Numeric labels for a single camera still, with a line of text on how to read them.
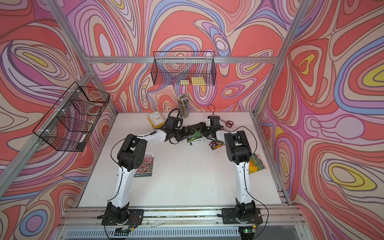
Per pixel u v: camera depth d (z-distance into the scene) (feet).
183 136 3.06
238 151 2.03
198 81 2.97
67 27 2.46
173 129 2.83
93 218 2.46
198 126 3.31
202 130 3.23
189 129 3.07
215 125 2.91
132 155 1.95
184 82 2.71
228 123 3.66
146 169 2.93
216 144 3.32
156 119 3.67
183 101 3.42
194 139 3.39
